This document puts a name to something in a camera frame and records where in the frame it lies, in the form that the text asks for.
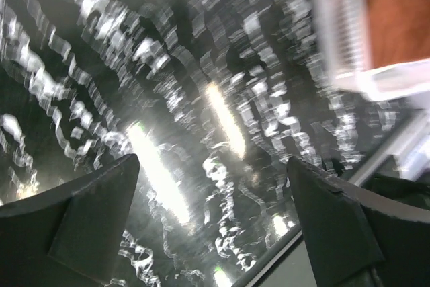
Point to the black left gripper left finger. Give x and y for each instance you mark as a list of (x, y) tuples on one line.
[(69, 235)]

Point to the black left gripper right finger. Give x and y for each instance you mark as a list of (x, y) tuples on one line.
[(355, 237)]

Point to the brown towel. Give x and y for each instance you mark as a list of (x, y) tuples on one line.
[(399, 31)]

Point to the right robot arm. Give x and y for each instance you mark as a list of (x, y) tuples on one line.
[(402, 190)]

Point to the white perforated basket right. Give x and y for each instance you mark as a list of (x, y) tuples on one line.
[(344, 41)]

